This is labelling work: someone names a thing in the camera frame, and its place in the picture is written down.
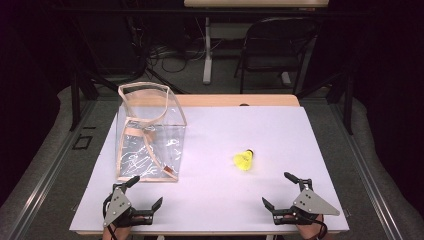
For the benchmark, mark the aluminium floor rail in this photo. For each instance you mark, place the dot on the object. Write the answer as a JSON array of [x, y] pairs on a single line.
[[366, 173], [50, 173]]

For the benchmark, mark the person's right hand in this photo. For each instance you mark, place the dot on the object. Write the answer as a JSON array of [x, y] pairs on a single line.
[[308, 230]]

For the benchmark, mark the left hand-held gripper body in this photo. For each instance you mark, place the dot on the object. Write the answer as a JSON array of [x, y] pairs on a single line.
[[116, 203]]

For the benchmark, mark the yellow shuttlecock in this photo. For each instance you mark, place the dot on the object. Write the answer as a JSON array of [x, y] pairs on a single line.
[[243, 160]]

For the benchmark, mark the clear bag with beige trim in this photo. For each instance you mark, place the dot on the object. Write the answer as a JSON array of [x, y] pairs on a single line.
[[150, 140]]

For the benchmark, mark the white desk with metal legs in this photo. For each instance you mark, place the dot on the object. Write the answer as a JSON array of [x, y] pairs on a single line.
[[207, 50]]

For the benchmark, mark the person's left hand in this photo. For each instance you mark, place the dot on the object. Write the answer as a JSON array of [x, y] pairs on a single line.
[[115, 232]]

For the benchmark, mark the black metal stand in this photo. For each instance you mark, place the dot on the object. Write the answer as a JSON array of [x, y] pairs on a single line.
[[75, 100], [348, 103]]

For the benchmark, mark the black folding chair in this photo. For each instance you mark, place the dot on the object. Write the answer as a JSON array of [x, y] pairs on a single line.
[[276, 43]]

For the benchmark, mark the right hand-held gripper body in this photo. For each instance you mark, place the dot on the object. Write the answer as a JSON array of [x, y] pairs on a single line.
[[310, 202]]

